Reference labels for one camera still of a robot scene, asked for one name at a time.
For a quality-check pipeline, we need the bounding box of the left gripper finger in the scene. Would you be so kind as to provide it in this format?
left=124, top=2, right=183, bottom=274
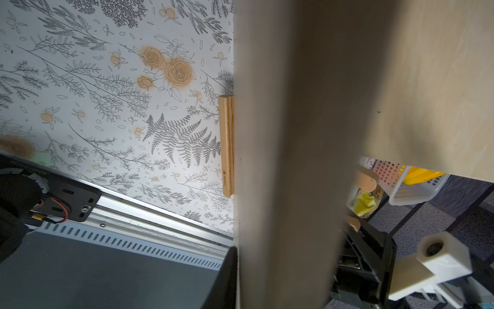
left=201, top=247, right=237, bottom=309

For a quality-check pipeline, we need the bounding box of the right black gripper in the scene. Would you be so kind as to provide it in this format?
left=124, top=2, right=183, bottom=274
left=329, top=221, right=397, bottom=308

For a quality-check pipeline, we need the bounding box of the wooden easel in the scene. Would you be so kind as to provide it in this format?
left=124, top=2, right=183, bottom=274
left=218, top=95, right=234, bottom=198

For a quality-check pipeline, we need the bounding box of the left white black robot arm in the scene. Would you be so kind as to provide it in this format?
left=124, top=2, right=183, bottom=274
left=1, top=169, right=238, bottom=308

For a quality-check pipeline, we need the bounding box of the green snack bag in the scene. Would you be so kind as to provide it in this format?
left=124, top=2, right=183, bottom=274
left=352, top=186, right=384, bottom=219

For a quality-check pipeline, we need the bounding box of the white plastic basket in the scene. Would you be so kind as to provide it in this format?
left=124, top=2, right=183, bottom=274
left=372, top=160, right=450, bottom=206

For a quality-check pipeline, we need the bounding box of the yellow banana bunch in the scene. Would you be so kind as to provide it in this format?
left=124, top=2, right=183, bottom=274
left=403, top=167, right=445, bottom=185

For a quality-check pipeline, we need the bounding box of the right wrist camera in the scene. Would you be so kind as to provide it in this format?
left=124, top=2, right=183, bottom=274
left=389, top=232, right=473, bottom=308

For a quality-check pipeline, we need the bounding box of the aluminium rail base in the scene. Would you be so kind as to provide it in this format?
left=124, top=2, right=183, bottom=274
left=1, top=153, right=233, bottom=308

